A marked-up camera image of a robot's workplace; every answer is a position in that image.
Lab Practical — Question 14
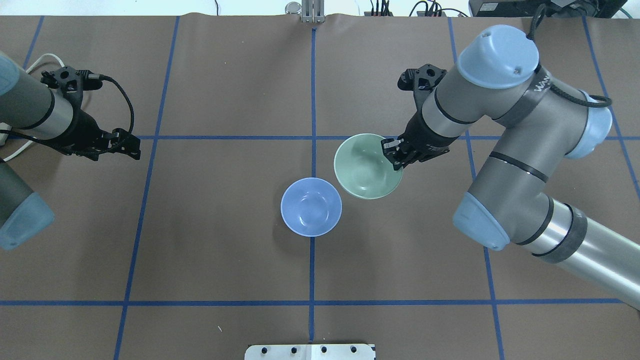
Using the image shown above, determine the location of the white central pedestal column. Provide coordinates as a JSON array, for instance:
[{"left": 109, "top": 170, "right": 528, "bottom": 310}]
[{"left": 244, "top": 343, "right": 377, "bottom": 360}]

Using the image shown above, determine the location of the aluminium frame post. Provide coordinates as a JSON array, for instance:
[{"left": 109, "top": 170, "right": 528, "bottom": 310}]
[{"left": 301, "top": 0, "right": 326, "bottom": 24}]

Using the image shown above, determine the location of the green bowl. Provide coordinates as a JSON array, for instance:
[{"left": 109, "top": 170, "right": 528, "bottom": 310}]
[{"left": 333, "top": 133, "right": 403, "bottom": 200}]

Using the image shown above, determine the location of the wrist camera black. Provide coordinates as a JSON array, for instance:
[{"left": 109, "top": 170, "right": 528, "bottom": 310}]
[
  {"left": 40, "top": 66, "right": 105, "bottom": 108},
  {"left": 397, "top": 63, "right": 448, "bottom": 95}
]

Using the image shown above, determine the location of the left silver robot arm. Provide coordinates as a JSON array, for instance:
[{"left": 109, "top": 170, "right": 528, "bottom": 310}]
[{"left": 0, "top": 53, "right": 141, "bottom": 251}]

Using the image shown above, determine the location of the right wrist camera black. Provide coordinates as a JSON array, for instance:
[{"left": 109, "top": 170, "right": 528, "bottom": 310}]
[{"left": 397, "top": 63, "right": 448, "bottom": 95}]

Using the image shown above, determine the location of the black laptop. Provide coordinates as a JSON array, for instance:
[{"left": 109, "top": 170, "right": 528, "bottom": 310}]
[{"left": 468, "top": 0, "right": 627, "bottom": 19}]

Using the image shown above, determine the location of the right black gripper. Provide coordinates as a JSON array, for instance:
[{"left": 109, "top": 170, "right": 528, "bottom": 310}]
[{"left": 381, "top": 112, "right": 457, "bottom": 171}]

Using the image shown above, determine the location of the blue bowl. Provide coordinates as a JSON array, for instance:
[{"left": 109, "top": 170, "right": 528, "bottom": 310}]
[{"left": 279, "top": 177, "right": 343, "bottom": 238}]

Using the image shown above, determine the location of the white toaster power cable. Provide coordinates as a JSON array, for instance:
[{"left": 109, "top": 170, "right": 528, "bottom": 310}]
[{"left": 0, "top": 53, "right": 67, "bottom": 163}]

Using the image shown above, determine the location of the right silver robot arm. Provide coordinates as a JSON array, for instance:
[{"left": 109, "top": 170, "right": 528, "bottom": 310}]
[{"left": 381, "top": 24, "right": 640, "bottom": 309}]

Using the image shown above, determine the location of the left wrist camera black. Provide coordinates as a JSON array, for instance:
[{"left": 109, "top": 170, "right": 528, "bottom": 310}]
[{"left": 40, "top": 66, "right": 105, "bottom": 108}]

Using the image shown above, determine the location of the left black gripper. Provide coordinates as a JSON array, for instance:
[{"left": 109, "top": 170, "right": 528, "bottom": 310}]
[{"left": 55, "top": 109, "right": 141, "bottom": 161}]

